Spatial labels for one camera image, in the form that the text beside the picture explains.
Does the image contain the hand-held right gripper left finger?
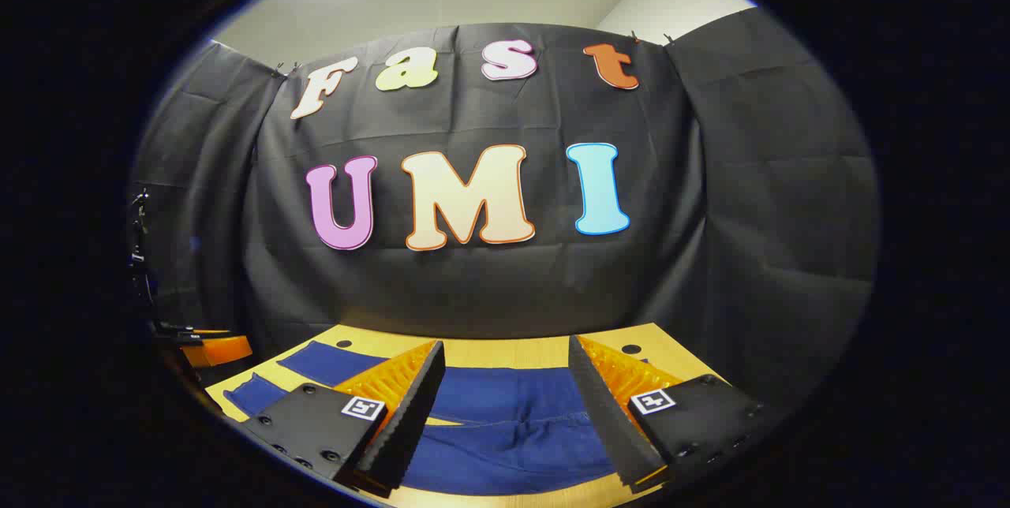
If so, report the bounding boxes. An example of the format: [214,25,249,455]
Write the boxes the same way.
[237,340,447,499]

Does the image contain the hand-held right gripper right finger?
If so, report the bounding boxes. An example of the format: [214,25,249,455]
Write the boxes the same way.
[568,334,770,493]

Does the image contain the blue jeans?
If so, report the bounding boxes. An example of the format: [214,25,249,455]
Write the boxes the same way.
[223,341,656,495]

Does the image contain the black backdrop cloth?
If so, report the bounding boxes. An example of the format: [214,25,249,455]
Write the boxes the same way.
[130,7,881,414]

